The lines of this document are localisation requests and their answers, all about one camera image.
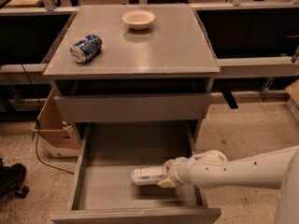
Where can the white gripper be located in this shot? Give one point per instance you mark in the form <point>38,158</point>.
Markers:
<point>179,172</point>

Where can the clear plastic bottle blue label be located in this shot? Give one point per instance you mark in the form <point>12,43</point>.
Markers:
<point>148,175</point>

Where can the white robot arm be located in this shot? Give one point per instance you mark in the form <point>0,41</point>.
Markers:
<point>273,170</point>

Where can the grey top drawer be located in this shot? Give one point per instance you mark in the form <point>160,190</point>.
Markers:
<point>133,107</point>

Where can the open grey middle drawer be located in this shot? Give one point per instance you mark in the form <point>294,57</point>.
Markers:
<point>102,192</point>

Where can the grey drawer cabinet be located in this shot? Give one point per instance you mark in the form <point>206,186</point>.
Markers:
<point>172,56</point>

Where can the cardboard box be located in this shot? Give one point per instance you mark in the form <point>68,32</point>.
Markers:
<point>58,136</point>

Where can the black chair caster wheel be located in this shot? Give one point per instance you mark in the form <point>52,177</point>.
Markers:
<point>21,191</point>

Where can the blue soda can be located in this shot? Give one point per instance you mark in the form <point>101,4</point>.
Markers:
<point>86,49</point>

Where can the white paper bowl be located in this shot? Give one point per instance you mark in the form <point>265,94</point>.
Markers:
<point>138,19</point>

